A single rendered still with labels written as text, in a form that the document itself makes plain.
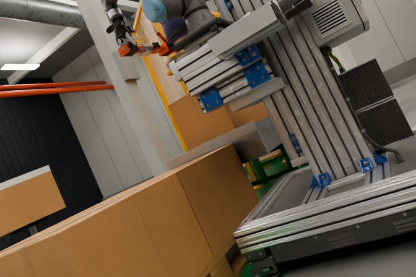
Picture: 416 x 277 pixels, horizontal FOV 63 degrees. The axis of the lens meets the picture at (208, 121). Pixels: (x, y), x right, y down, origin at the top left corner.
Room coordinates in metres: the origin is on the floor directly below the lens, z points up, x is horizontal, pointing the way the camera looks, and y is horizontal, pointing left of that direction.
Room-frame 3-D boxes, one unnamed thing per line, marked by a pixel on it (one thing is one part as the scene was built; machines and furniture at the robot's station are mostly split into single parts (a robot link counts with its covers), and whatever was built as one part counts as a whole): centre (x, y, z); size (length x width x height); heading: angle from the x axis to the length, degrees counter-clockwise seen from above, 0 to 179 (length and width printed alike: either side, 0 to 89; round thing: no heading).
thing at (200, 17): (1.46, -0.15, 1.09); 0.15 x 0.15 x 0.10
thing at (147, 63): (3.38, 0.20, 1.05); 0.87 x 0.10 x 2.10; 23
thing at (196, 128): (2.45, -0.12, 0.75); 0.60 x 0.40 x 0.40; 148
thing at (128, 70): (3.25, 0.49, 1.62); 0.20 x 0.05 x 0.30; 151
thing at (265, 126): (3.01, -0.80, 0.50); 2.31 x 0.05 x 0.19; 151
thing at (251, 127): (2.15, 0.06, 0.58); 0.70 x 0.03 x 0.06; 61
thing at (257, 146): (2.15, 0.06, 0.47); 0.70 x 0.03 x 0.15; 61
